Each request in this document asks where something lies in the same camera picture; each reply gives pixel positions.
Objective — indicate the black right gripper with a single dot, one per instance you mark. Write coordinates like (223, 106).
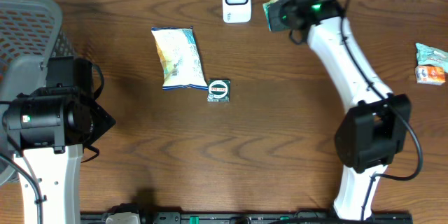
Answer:
(284, 27)

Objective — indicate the teal tissue pack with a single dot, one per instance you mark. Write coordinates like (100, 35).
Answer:
(266, 7)

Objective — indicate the dark green round-label box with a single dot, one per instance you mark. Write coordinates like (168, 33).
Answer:
(219, 90)

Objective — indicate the white teal package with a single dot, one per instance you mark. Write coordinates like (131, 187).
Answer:
(179, 57)

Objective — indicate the orange tissue pack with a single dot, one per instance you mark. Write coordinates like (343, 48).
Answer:
(431, 75)

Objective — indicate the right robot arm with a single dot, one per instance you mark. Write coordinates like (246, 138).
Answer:
(376, 120)

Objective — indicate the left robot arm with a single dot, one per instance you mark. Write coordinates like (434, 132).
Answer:
(48, 131)

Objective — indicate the grey plastic mesh basket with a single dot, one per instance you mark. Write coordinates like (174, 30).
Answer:
(35, 52)

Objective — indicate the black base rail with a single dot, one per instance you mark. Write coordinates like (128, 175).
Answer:
(254, 218)

